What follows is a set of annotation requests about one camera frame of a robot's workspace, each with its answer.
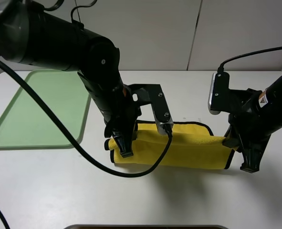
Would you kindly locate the yellow towel with black trim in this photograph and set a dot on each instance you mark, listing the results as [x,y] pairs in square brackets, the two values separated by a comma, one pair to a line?
[193,146]

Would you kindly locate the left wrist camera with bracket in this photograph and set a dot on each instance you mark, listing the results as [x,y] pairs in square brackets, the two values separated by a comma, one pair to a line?
[152,94]

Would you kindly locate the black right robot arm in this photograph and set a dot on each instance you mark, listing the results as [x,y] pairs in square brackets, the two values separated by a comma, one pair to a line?
[269,102]

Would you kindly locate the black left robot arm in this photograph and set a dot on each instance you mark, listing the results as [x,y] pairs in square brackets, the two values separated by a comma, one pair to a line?
[30,36]

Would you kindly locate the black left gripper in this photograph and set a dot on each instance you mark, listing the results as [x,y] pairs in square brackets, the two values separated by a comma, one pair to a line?
[119,131]

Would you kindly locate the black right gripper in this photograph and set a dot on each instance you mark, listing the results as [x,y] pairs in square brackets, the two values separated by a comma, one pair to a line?
[249,133]

